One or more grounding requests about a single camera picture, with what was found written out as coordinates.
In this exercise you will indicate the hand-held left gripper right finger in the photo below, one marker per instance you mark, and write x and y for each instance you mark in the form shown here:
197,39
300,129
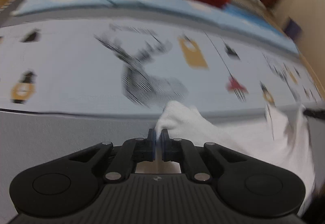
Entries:
164,143

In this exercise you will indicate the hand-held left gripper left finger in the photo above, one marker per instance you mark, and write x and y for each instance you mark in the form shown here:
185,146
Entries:
152,143

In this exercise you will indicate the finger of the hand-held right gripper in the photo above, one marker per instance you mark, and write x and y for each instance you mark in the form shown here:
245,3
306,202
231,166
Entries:
316,113

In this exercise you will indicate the white long-sleeve shirt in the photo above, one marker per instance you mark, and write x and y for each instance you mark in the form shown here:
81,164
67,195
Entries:
241,142

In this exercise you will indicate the purple box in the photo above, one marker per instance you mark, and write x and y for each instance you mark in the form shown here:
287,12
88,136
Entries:
293,28

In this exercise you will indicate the printed pale blue bed sheet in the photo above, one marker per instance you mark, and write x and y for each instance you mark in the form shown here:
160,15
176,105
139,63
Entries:
76,66

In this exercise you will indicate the light blue bed sheet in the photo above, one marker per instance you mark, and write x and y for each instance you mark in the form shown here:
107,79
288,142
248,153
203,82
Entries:
152,6

